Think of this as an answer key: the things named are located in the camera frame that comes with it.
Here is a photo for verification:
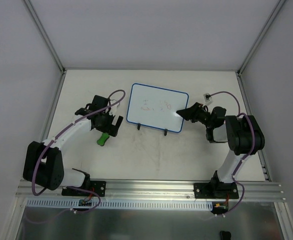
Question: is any green black whiteboard eraser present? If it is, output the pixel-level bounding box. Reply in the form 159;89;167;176
96;133;110;147

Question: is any blue framed whiteboard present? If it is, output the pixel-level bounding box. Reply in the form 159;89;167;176
126;83;189;133

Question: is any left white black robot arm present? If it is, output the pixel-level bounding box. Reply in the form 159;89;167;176
23;95;124;196

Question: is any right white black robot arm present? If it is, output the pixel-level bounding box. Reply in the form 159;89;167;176
176;102;265;199

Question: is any black object at bottom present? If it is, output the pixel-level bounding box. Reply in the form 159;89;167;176
219;231;232;240

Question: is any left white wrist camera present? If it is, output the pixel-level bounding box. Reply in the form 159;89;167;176
109;99;120;116

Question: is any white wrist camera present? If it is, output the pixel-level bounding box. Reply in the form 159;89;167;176
109;99;120;116
203;93;213;106

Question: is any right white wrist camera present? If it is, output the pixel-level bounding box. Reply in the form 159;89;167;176
203;93;213;106

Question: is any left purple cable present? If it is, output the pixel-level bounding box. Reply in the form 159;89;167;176
23;89;126;224

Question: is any purple cable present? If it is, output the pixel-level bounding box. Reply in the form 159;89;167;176
206;91;256;218
23;89;126;224

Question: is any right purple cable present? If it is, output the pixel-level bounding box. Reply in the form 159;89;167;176
206;91;256;218

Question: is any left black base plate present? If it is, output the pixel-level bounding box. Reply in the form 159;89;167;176
61;180;107;198

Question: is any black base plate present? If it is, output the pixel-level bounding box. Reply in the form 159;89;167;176
193;182;239;200
61;180;107;198

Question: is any aluminium mounting rail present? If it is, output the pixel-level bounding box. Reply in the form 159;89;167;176
15;176;287;202

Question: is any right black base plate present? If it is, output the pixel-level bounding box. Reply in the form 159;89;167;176
193;182;239;200

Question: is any white slotted cable duct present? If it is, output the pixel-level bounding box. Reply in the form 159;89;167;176
26;198;213;212

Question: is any right aluminium frame post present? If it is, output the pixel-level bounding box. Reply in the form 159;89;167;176
236;0;287;77

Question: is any aluminium frame post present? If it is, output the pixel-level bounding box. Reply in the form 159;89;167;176
22;0;66;75
236;0;287;77

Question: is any left aluminium frame post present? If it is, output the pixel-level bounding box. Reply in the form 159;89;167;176
22;0;66;75

